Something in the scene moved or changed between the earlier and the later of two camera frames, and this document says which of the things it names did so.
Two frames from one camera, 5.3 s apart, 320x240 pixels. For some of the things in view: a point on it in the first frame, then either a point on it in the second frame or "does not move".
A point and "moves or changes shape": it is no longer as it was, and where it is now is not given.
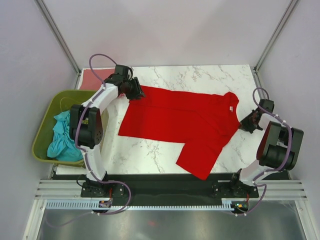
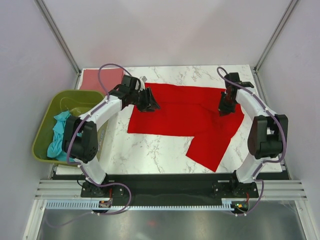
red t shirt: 199,121 moves or changes shape
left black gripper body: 132,89 → 142,102
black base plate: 168,188 does not move
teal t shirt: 63,147 does not move
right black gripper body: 248,124 → 227,104
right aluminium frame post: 287,15 does not move
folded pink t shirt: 91,81 does not move
